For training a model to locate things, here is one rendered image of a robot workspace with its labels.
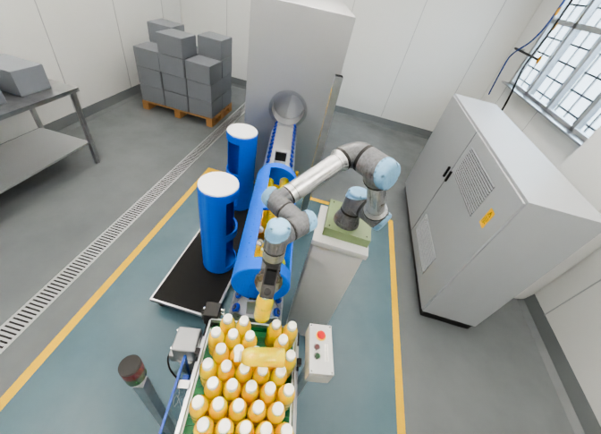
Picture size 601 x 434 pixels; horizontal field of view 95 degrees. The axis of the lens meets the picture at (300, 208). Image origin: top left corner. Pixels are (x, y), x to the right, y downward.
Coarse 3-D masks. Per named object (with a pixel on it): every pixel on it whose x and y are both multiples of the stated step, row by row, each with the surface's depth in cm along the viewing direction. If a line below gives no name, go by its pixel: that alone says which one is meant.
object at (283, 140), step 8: (280, 128) 292; (288, 128) 296; (280, 136) 279; (288, 136) 282; (296, 136) 302; (280, 144) 267; (288, 144) 270; (272, 152) 254; (288, 152) 259; (272, 160) 244; (288, 160) 249; (232, 304) 146; (240, 304) 141; (240, 312) 138; (272, 312) 141; (280, 312) 146; (272, 320) 137; (280, 320) 145
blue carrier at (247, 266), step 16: (272, 176) 194; (288, 176) 194; (256, 192) 169; (256, 208) 155; (256, 224) 144; (256, 240) 135; (240, 256) 133; (288, 256) 153; (240, 272) 125; (256, 272) 125; (288, 272) 132; (240, 288) 134; (256, 288) 133; (288, 288) 133
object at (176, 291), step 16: (240, 224) 286; (192, 240) 261; (240, 240) 271; (192, 256) 247; (176, 272) 233; (192, 272) 235; (208, 272) 238; (160, 288) 220; (176, 288) 222; (192, 288) 225; (208, 288) 227; (224, 288) 230; (160, 304) 220; (176, 304) 213; (192, 304) 215
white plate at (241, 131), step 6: (228, 126) 252; (234, 126) 254; (240, 126) 256; (246, 126) 258; (252, 126) 260; (228, 132) 244; (234, 132) 246; (240, 132) 247; (246, 132) 249; (252, 132) 252; (240, 138) 242; (246, 138) 243
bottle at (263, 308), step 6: (258, 294) 107; (258, 300) 105; (264, 300) 104; (270, 300) 105; (258, 306) 106; (264, 306) 105; (270, 306) 106; (258, 312) 109; (264, 312) 108; (270, 312) 111; (258, 318) 111; (264, 318) 111
